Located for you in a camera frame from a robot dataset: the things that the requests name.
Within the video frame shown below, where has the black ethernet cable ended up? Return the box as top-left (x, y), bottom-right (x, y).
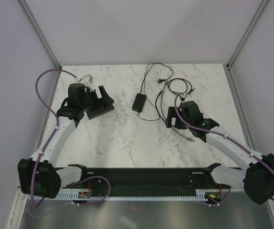
top-left (155, 90), bottom-right (169, 122)
top-left (168, 78), bottom-right (195, 96)

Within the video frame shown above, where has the left aluminium frame post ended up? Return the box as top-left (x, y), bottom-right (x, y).
top-left (17, 0), bottom-right (63, 70)

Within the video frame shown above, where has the black power adapter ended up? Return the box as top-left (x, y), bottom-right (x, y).
top-left (132, 93), bottom-right (147, 113)

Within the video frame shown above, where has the right aluminium frame post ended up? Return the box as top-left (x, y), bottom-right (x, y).
top-left (225, 0), bottom-right (270, 70)

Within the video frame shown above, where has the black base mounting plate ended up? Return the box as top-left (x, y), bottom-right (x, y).
top-left (60, 168), bottom-right (233, 198)

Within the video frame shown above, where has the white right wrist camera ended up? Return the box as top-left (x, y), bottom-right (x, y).
top-left (179, 93), bottom-right (192, 101)

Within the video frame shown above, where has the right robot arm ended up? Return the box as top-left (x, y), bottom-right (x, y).
top-left (166, 101), bottom-right (274, 205)

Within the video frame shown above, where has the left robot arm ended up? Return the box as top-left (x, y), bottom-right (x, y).
top-left (18, 83), bottom-right (114, 198)

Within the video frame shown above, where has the white slotted cable duct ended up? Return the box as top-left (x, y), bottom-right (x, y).
top-left (28, 189), bottom-right (223, 201)

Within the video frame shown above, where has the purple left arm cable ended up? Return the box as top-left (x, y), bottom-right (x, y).
top-left (31, 68), bottom-right (111, 208)

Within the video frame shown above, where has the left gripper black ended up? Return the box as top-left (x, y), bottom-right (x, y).
top-left (80, 85), bottom-right (113, 112)

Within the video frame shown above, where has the grey ethernet cable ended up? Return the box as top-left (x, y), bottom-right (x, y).
top-left (160, 80), bottom-right (196, 143)

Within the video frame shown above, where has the black network switch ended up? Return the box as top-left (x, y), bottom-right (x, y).
top-left (86, 105), bottom-right (114, 120)

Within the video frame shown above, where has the aluminium frame post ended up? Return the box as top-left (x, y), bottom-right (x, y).
top-left (17, 0), bottom-right (63, 70)
top-left (225, 0), bottom-right (270, 70)

